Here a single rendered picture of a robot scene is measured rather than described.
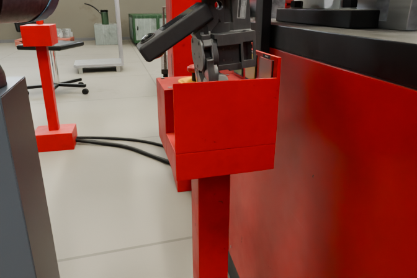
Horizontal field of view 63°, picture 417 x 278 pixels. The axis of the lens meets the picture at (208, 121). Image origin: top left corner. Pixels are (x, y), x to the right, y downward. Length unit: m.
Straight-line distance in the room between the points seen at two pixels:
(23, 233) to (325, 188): 0.53
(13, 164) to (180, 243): 0.94
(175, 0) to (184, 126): 1.12
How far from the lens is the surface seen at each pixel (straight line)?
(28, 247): 0.74
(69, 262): 1.48
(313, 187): 0.61
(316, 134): 0.58
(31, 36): 2.33
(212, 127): 0.50
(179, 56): 1.58
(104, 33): 8.90
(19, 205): 0.70
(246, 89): 0.50
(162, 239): 1.50
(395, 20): 0.62
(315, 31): 0.58
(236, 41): 0.50
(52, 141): 2.47
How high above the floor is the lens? 0.91
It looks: 19 degrees down
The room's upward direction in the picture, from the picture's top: straight up
